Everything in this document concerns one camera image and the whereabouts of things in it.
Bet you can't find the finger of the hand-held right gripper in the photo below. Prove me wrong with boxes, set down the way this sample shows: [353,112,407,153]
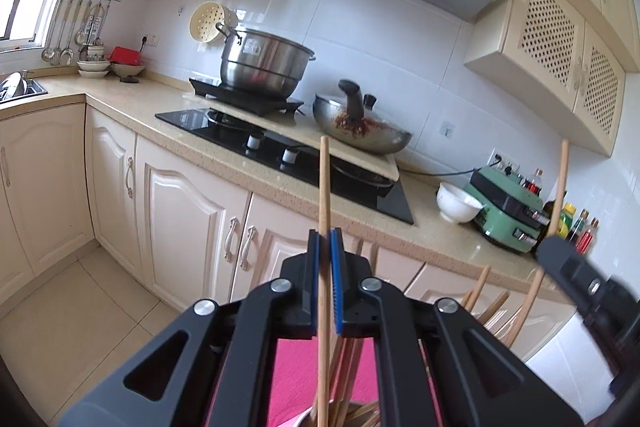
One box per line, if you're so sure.
[537,234,608,313]

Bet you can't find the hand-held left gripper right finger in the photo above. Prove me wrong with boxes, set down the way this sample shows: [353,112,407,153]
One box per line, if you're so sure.
[329,229,583,427]

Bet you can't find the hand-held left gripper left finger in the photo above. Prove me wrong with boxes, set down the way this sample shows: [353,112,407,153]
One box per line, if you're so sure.
[59,229,321,427]

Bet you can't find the light brown bamboo chopstick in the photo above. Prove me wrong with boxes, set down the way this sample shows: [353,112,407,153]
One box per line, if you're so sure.
[505,139,571,348]
[310,136,332,427]

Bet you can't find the bunch of wooden chopsticks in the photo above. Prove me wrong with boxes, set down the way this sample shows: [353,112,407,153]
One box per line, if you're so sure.
[325,237,511,427]

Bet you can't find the red sauce bottle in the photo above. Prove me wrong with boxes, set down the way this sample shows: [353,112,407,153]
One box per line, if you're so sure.
[575,209,591,254]
[586,217,601,254]

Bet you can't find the yellow green seasoning bottle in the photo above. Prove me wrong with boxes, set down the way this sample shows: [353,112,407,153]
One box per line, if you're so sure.
[559,202,577,239]

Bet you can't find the white appliance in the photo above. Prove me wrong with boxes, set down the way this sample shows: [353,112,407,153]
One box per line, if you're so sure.
[522,314,618,418]

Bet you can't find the green electric cooker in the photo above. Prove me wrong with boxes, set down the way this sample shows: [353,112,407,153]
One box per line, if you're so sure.
[469,164,551,255]

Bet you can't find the pink round mat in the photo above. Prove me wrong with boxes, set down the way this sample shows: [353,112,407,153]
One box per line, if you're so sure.
[205,336,443,427]

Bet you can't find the black glass gas stove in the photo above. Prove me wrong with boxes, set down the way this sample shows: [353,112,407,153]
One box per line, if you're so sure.
[155,107,416,226]

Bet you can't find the white bowl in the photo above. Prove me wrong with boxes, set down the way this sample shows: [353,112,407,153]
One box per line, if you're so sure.
[436,182,485,224]

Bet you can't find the cream base kitchen cabinets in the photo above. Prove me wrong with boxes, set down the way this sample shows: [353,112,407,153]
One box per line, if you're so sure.
[0,102,576,358]

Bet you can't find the steel wok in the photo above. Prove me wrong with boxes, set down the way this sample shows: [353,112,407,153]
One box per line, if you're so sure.
[312,92,414,156]

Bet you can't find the black induction cooker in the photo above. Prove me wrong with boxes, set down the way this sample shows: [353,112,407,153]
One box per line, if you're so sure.
[189,77,306,116]

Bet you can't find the large steel pot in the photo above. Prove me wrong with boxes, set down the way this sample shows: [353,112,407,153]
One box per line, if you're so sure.
[216,23,317,98]

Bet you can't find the beige kitchen countertop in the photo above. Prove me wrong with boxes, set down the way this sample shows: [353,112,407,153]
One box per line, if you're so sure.
[0,74,581,308]

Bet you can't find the cream plastic strainer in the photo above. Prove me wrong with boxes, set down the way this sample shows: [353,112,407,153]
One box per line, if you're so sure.
[189,2,240,44]

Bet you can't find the wide ceramic bowl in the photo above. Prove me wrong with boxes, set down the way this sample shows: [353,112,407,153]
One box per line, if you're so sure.
[111,62,147,80]

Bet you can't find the red container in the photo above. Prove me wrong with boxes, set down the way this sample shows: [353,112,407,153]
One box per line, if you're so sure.
[108,46,142,66]

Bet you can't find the stack of white bowls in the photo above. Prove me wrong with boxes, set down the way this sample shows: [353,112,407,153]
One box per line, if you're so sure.
[77,46,112,79]

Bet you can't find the steel sink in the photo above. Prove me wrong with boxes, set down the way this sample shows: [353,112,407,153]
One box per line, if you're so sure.
[0,71,49,104]

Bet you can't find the hanging metal ladles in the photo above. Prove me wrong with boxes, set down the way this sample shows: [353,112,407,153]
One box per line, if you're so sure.
[41,0,107,66]

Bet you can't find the cream lattice wall cabinet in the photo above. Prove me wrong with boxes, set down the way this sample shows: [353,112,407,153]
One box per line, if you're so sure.
[464,0,627,158]

